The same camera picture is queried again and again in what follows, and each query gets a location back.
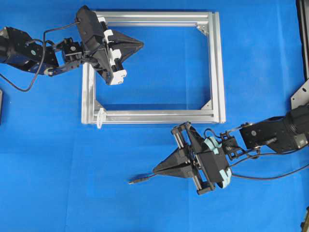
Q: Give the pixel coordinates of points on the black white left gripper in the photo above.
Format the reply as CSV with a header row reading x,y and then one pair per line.
x,y
107,49

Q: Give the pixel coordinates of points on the black taped right gripper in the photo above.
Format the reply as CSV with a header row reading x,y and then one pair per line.
x,y
182,162

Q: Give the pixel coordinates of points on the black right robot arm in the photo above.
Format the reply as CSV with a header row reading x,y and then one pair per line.
x,y
282,134

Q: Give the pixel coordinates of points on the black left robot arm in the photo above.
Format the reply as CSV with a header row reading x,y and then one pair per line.
x,y
20,51

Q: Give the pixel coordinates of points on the white zip tie loop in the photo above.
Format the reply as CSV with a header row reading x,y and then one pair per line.
x,y
101,117

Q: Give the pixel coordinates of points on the dark box left edge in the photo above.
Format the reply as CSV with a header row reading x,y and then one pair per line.
x,y
1,102

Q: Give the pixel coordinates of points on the yellow black object corner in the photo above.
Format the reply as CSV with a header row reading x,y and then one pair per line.
x,y
305,223

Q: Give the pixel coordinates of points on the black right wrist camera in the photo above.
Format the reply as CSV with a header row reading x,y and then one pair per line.
x,y
213,163

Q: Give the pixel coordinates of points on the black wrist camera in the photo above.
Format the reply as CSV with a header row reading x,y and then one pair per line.
x,y
90,29
213,163

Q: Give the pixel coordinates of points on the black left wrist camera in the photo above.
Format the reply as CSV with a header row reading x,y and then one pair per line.
x,y
90,29

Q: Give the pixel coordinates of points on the silver aluminium extrusion frame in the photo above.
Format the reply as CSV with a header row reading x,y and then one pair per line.
x,y
213,111

